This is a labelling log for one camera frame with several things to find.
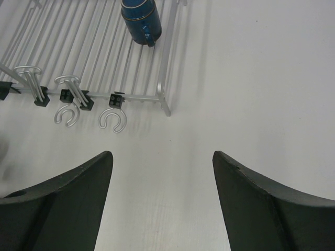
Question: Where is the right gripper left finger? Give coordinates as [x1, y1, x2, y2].
[1, 151, 113, 250]

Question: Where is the dark blue mug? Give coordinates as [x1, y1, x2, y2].
[121, 0, 162, 47]

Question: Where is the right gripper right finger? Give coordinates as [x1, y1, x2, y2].
[213, 151, 334, 250]

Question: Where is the silver wire dish rack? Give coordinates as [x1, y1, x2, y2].
[1, 1, 181, 133]

